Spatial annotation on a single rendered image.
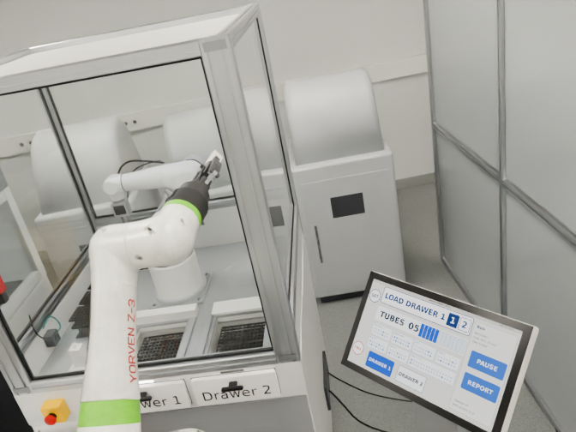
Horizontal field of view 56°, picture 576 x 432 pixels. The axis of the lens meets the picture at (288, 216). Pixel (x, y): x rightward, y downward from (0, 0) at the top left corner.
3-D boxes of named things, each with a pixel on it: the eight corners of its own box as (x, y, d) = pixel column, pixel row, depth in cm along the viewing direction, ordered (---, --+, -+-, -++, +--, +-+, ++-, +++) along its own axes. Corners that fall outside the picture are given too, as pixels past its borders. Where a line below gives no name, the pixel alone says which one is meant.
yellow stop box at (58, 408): (65, 423, 187) (57, 408, 183) (45, 426, 187) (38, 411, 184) (71, 412, 191) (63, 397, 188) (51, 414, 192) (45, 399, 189)
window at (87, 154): (273, 349, 178) (201, 56, 137) (32, 379, 187) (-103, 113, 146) (273, 348, 179) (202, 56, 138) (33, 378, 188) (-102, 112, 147)
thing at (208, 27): (219, 54, 139) (217, 45, 138) (-110, 116, 149) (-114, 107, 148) (250, 17, 217) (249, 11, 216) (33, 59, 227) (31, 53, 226)
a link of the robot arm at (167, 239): (194, 273, 109) (171, 230, 103) (141, 281, 112) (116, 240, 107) (213, 232, 120) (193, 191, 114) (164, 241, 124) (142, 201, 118)
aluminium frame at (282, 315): (300, 361, 177) (228, 34, 133) (13, 396, 188) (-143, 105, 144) (303, 228, 263) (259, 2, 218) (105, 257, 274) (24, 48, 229)
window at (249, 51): (287, 318, 175) (227, 50, 139) (285, 318, 175) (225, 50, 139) (293, 206, 253) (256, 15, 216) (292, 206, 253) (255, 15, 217)
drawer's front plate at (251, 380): (280, 396, 182) (274, 371, 178) (198, 405, 185) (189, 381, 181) (280, 393, 184) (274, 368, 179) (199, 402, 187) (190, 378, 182)
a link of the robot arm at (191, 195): (187, 243, 123) (213, 222, 118) (147, 208, 119) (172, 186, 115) (195, 227, 128) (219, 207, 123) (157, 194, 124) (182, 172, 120)
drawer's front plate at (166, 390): (190, 406, 186) (183, 382, 181) (111, 416, 189) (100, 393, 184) (192, 403, 187) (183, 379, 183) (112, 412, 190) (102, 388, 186)
